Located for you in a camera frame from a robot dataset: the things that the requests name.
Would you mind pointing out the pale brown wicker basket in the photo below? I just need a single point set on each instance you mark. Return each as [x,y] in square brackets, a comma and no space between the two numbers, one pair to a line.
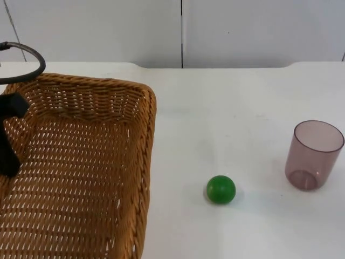
[81,167]

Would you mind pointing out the clear purple-tinted cup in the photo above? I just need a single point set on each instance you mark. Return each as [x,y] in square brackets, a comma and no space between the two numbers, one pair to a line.
[312,162]

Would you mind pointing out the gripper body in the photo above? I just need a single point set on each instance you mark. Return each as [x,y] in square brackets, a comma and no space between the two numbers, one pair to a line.
[16,104]

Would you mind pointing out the green ball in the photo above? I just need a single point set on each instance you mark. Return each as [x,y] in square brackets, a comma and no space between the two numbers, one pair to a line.
[221,189]

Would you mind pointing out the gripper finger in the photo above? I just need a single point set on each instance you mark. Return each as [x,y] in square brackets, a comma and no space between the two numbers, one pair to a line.
[9,145]

